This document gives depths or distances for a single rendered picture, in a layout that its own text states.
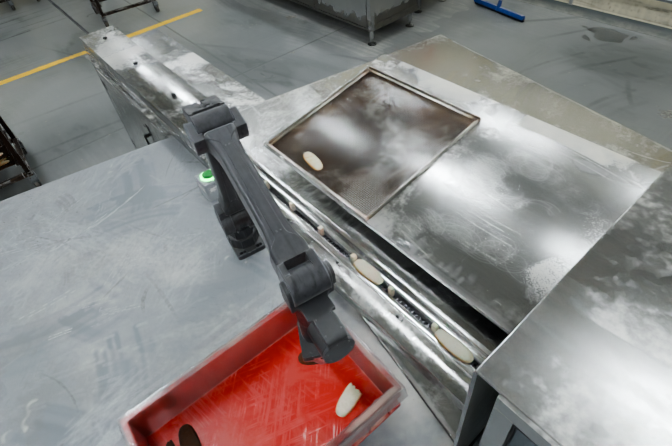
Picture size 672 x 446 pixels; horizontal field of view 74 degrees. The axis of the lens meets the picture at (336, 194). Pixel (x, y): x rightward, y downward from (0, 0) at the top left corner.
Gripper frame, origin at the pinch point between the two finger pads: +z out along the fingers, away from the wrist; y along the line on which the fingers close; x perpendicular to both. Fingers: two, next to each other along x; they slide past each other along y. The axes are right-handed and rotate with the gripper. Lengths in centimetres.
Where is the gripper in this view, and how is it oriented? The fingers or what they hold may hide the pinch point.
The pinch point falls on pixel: (321, 351)
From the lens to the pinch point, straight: 94.7
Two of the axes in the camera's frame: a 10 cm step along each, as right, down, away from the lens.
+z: 0.9, 7.1, 7.0
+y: -1.8, -6.8, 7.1
